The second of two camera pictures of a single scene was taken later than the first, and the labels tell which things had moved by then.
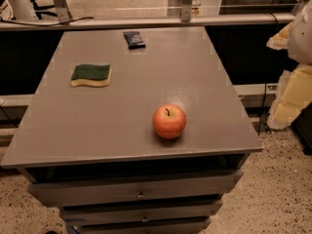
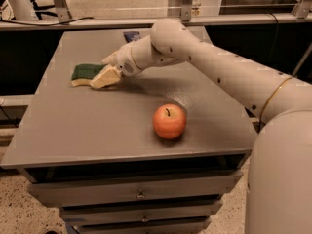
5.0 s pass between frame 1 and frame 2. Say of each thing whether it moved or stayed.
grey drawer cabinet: stayed
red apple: stayed
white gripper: moved
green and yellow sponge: stayed
